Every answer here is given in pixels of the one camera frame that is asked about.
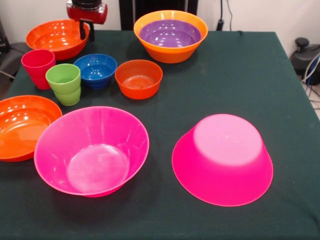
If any pink bowl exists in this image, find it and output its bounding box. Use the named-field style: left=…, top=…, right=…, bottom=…
left=171, top=113, right=274, bottom=208
left=33, top=106, right=150, bottom=198

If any purple bowl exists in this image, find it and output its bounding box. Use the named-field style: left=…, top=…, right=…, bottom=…
left=139, top=19, right=202, bottom=49

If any orange bowl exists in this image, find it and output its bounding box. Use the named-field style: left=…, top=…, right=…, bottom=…
left=133, top=10, right=209, bottom=64

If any deep red-orange bowl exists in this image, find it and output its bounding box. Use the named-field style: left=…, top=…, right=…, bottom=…
left=25, top=19, right=90, bottom=62

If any red cup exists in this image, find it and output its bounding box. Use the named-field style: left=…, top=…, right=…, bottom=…
left=21, top=49, right=56, bottom=91

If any dark green tablecloth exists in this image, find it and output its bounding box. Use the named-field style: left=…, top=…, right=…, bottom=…
left=0, top=29, right=320, bottom=240

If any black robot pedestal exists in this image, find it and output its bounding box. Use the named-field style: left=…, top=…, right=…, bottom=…
left=119, top=0, right=198, bottom=31

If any shallow red-orange bowl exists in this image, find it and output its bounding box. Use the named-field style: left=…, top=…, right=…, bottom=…
left=0, top=94, right=63, bottom=163

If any green cup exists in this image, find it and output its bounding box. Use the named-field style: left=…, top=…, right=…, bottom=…
left=45, top=63, right=82, bottom=107

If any white cable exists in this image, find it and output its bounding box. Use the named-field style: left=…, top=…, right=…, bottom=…
left=301, top=54, right=320, bottom=101

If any blue bowl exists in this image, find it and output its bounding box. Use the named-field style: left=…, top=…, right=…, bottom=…
left=73, top=53, right=118, bottom=90

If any black cable with plug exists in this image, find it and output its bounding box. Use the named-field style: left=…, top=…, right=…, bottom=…
left=216, top=0, right=225, bottom=31

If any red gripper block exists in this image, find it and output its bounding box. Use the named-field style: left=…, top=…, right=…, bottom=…
left=66, top=5, right=109, bottom=43

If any small red bowl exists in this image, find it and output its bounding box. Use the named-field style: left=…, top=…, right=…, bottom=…
left=114, top=59, right=164, bottom=100

